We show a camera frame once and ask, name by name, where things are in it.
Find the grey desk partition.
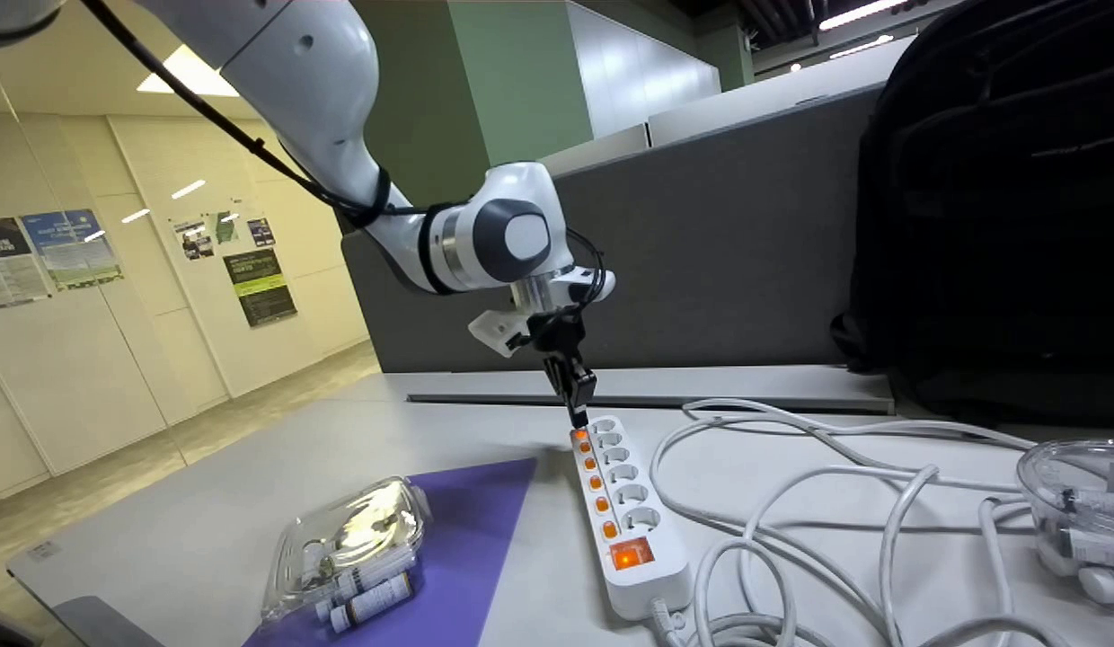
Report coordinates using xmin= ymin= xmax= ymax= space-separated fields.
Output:
xmin=340 ymin=84 xmax=896 ymax=415

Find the purple mat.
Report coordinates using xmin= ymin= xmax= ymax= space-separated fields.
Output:
xmin=242 ymin=457 xmax=539 ymax=647

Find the white power strip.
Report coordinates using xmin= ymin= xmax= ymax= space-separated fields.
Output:
xmin=570 ymin=413 xmax=694 ymax=622

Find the clear plastic container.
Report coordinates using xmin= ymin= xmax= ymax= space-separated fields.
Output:
xmin=260 ymin=475 xmax=430 ymax=626

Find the white partition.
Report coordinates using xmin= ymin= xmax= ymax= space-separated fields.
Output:
xmin=538 ymin=36 xmax=919 ymax=178

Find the black and green poster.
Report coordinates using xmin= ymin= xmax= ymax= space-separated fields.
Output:
xmin=222 ymin=248 xmax=299 ymax=329

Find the small white labelled bottle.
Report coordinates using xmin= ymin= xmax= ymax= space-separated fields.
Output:
xmin=313 ymin=550 xmax=420 ymax=621
xmin=328 ymin=573 xmax=415 ymax=634

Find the small photo poster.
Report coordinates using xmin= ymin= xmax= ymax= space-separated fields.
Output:
xmin=172 ymin=219 xmax=216 ymax=262

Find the ceiling light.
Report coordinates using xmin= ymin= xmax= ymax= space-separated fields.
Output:
xmin=829 ymin=33 xmax=896 ymax=60
xmin=818 ymin=0 xmax=910 ymax=32

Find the black backpack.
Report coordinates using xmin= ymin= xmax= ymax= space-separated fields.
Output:
xmin=830 ymin=0 xmax=1114 ymax=430

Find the blue and green poster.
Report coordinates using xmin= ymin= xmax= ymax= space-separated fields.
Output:
xmin=22 ymin=208 xmax=125 ymax=291

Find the clear plastic bowl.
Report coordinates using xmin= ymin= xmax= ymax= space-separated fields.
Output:
xmin=1015 ymin=439 xmax=1114 ymax=606

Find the white and black poster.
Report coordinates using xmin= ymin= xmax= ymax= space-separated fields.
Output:
xmin=0 ymin=217 xmax=52 ymax=312

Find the white labelled tube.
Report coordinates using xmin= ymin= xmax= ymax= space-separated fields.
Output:
xmin=1058 ymin=488 xmax=1114 ymax=524
xmin=1058 ymin=527 xmax=1114 ymax=572

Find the small white object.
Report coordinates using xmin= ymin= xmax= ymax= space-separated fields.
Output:
xmin=1077 ymin=565 xmax=1114 ymax=606

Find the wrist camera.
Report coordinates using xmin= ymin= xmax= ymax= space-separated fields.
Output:
xmin=468 ymin=309 xmax=533 ymax=359

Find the white cable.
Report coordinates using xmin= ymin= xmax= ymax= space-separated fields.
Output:
xmin=645 ymin=397 xmax=1114 ymax=647

